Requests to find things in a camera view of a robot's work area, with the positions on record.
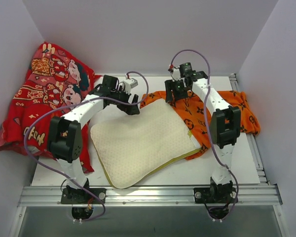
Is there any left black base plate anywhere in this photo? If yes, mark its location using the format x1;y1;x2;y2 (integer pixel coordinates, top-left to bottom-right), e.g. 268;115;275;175
60;187;106;204

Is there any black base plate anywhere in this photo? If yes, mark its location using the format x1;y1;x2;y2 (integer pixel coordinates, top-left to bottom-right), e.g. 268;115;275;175
60;187;106;204
193;187;238;204

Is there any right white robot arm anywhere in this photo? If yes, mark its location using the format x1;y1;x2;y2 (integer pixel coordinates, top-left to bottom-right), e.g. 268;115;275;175
165;62;241;202

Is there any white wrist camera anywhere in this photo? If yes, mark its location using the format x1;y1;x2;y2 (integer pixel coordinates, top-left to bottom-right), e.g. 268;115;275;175
168;64;185;81
122;75;138;93

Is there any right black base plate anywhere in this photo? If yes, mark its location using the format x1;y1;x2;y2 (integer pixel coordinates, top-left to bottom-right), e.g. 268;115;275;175
193;187;238;204

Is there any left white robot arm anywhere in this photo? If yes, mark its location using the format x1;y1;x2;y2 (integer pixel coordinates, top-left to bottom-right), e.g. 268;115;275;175
47;75;140;203

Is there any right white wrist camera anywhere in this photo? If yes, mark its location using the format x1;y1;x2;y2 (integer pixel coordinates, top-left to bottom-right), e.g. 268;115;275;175
168;64;185;81

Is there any red cartoon patterned pillow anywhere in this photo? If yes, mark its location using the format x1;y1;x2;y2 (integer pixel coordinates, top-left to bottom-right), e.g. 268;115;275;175
0;41;102;173

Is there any aluminium front rail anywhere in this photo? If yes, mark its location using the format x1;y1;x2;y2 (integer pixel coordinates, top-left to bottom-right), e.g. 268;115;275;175
18;184;283;207

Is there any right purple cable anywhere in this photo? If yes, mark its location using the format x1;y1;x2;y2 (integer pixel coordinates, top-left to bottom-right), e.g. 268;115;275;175
170;49;239;221

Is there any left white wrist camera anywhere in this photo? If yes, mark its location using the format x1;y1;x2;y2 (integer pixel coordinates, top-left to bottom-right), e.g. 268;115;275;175
122;75;138;93

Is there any aluminium side rail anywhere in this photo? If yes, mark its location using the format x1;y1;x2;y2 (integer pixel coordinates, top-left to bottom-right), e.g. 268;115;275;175
229;74;270;185

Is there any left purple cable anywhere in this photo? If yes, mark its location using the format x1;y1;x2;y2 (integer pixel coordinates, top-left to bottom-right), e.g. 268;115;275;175
23;71;149;221

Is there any purple cable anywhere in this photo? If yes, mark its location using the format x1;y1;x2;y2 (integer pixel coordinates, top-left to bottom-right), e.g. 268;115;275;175
23;71;149;221
170;49;239;221

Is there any cream textured pillow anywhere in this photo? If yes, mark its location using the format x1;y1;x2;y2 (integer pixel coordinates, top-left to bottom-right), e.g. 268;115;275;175
90;99;200;189

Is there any orange black patterned pillowcase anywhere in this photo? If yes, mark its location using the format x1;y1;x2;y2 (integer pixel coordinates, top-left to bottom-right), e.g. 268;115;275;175
139;89;261;161

